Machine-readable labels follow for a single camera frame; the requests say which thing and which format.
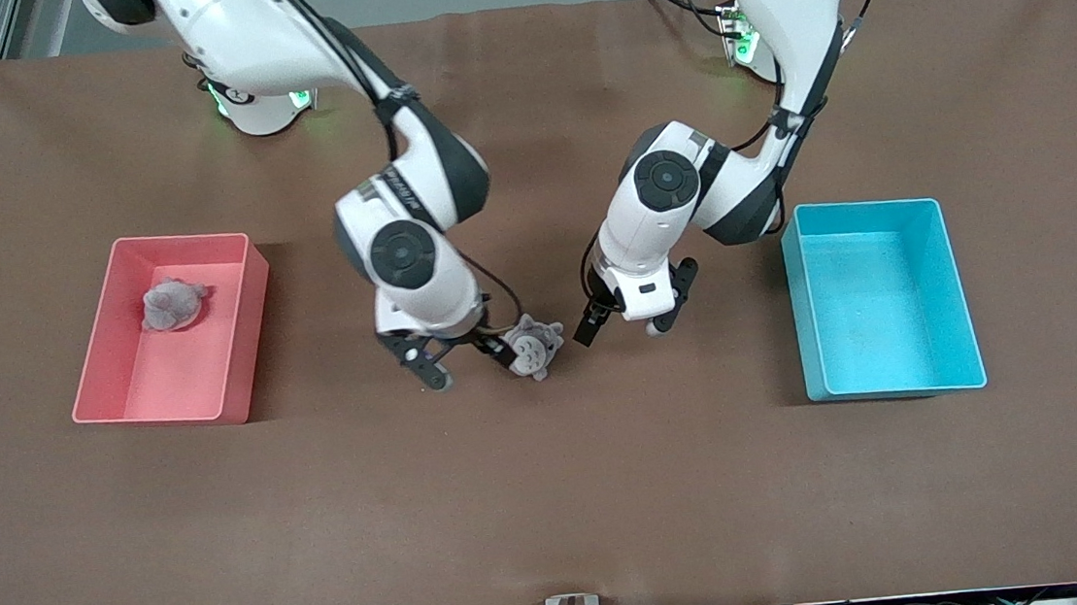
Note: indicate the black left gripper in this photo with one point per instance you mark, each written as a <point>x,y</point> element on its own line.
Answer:
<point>592,325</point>

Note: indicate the plain grey plush toy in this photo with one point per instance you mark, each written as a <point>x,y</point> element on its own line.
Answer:
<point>170,307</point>

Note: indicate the pink plastic box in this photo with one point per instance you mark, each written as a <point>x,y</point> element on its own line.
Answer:
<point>165,384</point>

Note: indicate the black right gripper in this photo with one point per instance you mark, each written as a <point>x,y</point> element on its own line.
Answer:
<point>486,338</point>

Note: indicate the grey plush toy white face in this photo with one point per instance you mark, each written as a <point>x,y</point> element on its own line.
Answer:
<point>535,350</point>

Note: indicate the blue plastic box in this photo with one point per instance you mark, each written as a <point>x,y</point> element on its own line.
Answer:
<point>881,312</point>

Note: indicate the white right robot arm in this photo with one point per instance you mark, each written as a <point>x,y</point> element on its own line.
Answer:
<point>242,36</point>

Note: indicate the brown table mat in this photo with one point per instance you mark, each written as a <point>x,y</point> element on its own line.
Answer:
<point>555,486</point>

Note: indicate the left arm base connector plate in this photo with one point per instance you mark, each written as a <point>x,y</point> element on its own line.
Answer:
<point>729,32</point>

